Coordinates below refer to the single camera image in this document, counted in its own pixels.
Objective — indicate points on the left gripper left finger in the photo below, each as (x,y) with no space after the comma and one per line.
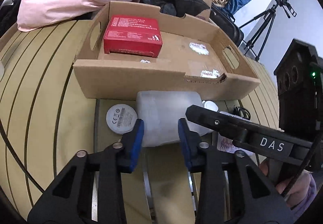
(68,198)

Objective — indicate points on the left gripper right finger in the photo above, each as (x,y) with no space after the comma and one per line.
(254,196)

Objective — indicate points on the round white disc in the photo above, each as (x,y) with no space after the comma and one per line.
(121,118)

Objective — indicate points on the translucent plastic box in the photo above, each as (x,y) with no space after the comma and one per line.
(161,111)

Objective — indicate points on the red cardboard box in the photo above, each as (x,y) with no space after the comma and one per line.
(127,34)

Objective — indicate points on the shallow cardboard tray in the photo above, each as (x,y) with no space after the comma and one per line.
(224,74)

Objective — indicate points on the hello kitty sticker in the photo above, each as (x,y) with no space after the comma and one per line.
(201,49)

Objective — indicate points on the black tripod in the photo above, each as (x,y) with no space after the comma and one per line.
(269,17)

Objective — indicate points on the camera on tripod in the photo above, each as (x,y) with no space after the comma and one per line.
(288,9)

